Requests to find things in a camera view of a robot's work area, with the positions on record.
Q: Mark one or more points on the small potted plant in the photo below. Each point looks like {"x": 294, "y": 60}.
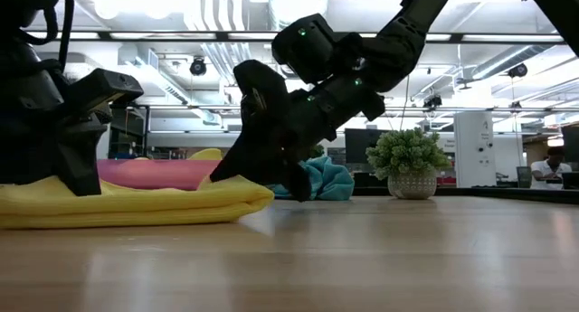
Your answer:
{"x": 319, "y": 151}

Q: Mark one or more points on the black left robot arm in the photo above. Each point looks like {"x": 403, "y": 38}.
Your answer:
{"x": 22, "y": 4}

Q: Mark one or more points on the black desk monitor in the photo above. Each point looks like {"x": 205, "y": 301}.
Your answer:
{"x": 362, "y": 144}

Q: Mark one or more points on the pink plastic bin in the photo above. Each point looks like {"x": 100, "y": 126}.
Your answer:
{"x": 158, "y": 174}

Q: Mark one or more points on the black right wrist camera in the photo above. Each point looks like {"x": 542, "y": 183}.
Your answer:
{"x": 260, "y": 83}

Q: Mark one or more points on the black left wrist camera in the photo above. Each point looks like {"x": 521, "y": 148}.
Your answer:
{"x": 108, "y": 88}

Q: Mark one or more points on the black ceiling device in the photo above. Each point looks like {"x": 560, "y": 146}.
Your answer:
{"x": 433, "y": 101}

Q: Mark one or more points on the white pillar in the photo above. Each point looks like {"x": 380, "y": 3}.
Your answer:
{"x": 472, "y": 144}

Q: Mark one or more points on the yellow microfiber towel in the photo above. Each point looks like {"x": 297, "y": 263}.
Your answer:
{"x": 135, "y": 212}
{"x": 208, "y": 155}

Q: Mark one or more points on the blue microfiber towel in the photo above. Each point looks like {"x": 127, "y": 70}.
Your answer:
{"x": 332, "y": 181}

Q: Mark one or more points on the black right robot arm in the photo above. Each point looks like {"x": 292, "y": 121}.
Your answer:
{"x": 398, "y": 40}

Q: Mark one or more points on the dark metal rack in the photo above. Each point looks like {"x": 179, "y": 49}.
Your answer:
{"x": 129, "y": 131}

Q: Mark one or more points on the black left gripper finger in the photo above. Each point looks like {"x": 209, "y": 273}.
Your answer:
{"x": 79, "y": 167}

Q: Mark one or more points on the person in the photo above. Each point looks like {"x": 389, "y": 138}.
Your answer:
{"x": 549, "y": 167}

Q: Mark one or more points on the dark screen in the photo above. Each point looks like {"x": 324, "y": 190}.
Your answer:
{"x": 571, "y": 142}

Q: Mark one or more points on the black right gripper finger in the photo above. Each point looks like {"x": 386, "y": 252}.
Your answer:
{"x": 298, "y": 181}
{"x": 240, "y": 165}

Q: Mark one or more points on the green artificial plant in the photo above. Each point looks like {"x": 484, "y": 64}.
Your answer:
{"x": 407, "y": 154}

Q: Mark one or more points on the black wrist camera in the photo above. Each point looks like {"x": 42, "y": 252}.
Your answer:
{"x": 108, "y": 88}
{"x": 260, "y": 83}

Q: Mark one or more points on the black ceiling camera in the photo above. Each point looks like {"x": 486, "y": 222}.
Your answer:
{"x": 197, "y": 67}
{"x": 519, "y": 70}

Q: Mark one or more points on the black laptop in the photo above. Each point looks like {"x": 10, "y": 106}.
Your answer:
{"x": 571, "y": 181}

